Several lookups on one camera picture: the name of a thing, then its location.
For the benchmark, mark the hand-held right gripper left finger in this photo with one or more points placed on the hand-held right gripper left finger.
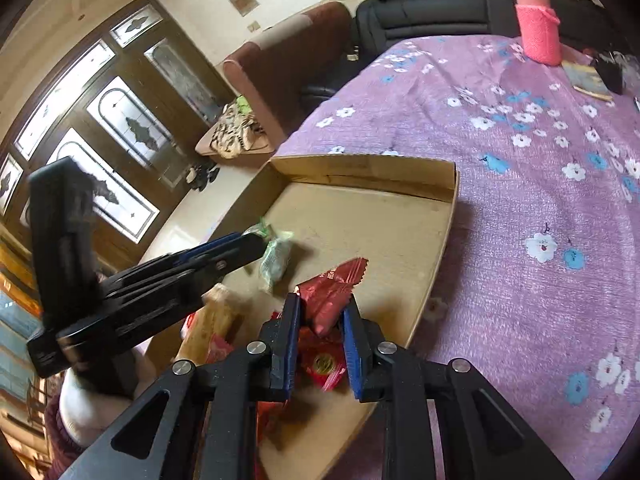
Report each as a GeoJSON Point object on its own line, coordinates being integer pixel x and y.
{"type": "Point", "coordinates": [286, 355]}

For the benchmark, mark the small red gold-emblem packet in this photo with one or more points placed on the small red gold-emblem packet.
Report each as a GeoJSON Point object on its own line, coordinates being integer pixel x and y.
{"type": "Point", "coordinates": [325, 364]}

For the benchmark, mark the wooden glass-panel door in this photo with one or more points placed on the wooden glass-panel door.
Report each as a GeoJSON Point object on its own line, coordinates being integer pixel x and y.
{"type": "Point", "coordinates": [115, 125]}

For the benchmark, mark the purple floral tablecloth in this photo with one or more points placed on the purple floral tablecloth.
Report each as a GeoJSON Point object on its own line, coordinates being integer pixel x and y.
{"type": "Point", "coordinates": [525, 200]}

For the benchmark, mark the brown chair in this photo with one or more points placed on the brown chair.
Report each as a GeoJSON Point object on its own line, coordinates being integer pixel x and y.
{"type": "Point", "coordinates": [285, 65]}

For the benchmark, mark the small red snack packet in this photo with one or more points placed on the small red snack packet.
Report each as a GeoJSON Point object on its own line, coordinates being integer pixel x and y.
{"type": "Point", "coordinates": [220, 350]}

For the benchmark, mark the wall light switch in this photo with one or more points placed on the wall light switch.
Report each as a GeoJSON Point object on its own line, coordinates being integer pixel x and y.
{"type": "Point", "coordinates": [254, 25]}

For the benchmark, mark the shallow cardboard box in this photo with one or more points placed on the shallow cardboard box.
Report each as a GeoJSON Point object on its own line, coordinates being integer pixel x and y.
{"type": "Point", "coordinates": [380, 240]}

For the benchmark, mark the dark red snack packet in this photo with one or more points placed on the dark red snack packet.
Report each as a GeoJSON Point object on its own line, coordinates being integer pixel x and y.
{"type": "Point", "coordinates": [327, 300]}

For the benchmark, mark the pink knit-sleeved flask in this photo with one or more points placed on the pink knit-sleeved flask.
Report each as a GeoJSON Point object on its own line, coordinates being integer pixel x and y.
{"type": "Point", "coordinates": [537, 25]}

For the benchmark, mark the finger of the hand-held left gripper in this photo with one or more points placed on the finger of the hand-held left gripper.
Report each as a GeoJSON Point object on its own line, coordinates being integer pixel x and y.
{"type": "Point", "coordinates": [235, 259]}
{"type": "Point", "coordinates": [210, 246]}

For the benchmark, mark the green candy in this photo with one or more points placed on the green candy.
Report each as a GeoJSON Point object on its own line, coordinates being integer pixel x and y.
{"type": "Point", "coordinates": [276, 260]}

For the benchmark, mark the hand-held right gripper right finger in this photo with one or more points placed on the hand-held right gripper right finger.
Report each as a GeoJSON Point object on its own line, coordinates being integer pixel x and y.
{"type": "Point", "coordinates": [352, 357]}

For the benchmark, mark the patterned bag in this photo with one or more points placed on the patterned bag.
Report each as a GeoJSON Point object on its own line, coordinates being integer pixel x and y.
{"type": "Point", "coordinates": [235, 130]}

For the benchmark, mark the person's left hand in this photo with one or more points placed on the person's left hand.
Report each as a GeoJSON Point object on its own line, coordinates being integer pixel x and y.
{"type": "Point", "coordinates": [100, 410]}

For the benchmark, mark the black sofa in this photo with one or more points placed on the black sofa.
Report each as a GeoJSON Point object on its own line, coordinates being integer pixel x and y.
{"type": "Point", "coordinates": [450, 15]}

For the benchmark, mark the pair of dark shoes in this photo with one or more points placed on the pair of dark shoes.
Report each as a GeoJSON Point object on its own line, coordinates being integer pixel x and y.
{"type": "Point", "coordinates": [202, 177]}

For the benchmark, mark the clear yellow bread packet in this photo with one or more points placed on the clear yellow bread packet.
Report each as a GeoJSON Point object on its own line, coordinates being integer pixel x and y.
{"type": "Point", "coordinates": [212, 320]}

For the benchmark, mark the small wooden side table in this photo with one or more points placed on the small wooden side table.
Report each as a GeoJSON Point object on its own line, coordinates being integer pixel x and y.
{"type": "Point", "coordinates": [250, 152]}

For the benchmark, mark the person's left forearm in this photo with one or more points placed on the person's left forearm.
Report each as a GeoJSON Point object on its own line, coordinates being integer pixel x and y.
{"type": "Point", "coordinates": [60, 445]}

